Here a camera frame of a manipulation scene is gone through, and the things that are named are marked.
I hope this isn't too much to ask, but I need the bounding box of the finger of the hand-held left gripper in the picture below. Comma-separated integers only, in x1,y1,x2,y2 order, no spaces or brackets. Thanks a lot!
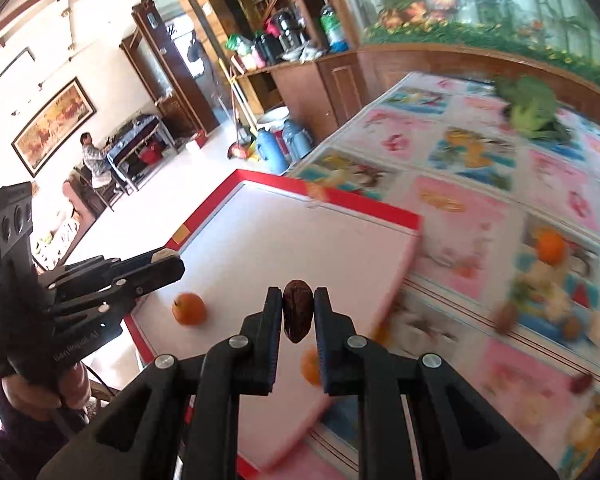
47,254,187,321
39,255,126,288

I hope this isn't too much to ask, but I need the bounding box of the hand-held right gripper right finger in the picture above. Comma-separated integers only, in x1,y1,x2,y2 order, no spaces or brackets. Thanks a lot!
314,287,561,480

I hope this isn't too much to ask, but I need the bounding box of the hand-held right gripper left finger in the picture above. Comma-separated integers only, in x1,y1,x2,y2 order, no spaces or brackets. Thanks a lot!
37,286,286,480

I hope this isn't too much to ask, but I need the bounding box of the orange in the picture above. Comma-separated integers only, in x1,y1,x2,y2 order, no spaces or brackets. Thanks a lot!
300,347,323,387
172,292,207,327
536,229,567,263

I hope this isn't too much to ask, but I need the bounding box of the red rimmed white tray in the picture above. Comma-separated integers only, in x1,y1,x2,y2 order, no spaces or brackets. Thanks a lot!
125,169,423,478

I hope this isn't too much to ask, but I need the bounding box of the person's left hand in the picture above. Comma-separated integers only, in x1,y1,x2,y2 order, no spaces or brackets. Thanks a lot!
0,362,92,423

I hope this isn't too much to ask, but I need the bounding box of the wooden chair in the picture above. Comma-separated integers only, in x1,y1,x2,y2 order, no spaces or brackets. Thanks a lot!
62,167,116,221

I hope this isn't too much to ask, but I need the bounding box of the dark covered side table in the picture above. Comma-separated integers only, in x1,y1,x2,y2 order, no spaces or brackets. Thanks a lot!
105,114,177,195

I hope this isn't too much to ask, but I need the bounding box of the framed painting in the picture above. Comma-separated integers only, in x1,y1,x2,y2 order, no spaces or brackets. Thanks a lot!
11,77,97,177

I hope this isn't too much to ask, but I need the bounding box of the blue thermos flask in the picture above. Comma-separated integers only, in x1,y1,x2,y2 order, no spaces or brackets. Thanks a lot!
256,129,288,176

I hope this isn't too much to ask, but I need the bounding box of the printed plastic tablecloth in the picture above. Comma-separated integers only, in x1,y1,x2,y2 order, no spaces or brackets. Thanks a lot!
240,72,600,480

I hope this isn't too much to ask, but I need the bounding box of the broom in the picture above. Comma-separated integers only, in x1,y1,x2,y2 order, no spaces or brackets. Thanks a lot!
219,57,258,141

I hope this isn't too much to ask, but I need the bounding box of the white basin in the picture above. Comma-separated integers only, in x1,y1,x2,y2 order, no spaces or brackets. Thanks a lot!
256,106,290,131

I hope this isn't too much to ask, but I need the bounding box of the wooden cabinet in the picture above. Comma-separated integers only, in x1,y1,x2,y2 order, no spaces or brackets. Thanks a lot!
232,47,381,161

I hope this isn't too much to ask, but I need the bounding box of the black kettle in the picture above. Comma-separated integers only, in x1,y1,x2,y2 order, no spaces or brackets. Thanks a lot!
255,32,283,63

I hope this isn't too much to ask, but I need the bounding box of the green label water bottle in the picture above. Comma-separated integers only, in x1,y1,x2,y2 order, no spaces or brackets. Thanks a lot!
320,5,348,53

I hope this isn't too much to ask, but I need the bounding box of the green leafy vegetable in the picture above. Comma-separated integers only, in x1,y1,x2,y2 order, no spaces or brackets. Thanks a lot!
495,76,573,142

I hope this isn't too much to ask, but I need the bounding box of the aquarium with plants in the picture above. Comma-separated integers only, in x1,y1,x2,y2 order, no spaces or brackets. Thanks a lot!
330,0,600,96

